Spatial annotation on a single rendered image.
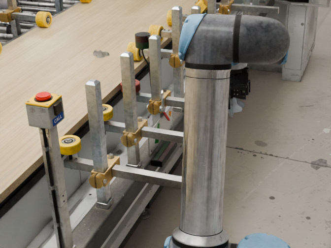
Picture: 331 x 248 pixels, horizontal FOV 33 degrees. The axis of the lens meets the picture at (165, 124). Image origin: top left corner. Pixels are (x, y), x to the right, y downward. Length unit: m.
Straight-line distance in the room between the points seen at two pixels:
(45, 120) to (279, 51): 0.61
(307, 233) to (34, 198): 1.52
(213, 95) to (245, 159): 2.15
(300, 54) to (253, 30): 3.15
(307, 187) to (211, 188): 1.90
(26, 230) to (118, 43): 1.18
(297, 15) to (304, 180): 1.50
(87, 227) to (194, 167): 0.56
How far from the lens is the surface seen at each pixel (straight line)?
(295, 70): 4.55
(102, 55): 2.61
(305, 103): 4.24
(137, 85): 2.29
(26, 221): 1.92
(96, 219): 1.89
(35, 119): 1.49
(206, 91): 1.37
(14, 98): 2.30
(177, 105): 2.26
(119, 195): 1.99
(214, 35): 1.35
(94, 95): 1.71
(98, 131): 1.77
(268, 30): 1.38
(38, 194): 1.95
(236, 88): 2.13
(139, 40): 2.15
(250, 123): 3.91
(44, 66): 2.57
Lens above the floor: 1.84
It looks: 28 degrees down
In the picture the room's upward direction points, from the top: 2 degrees counter-clockwise
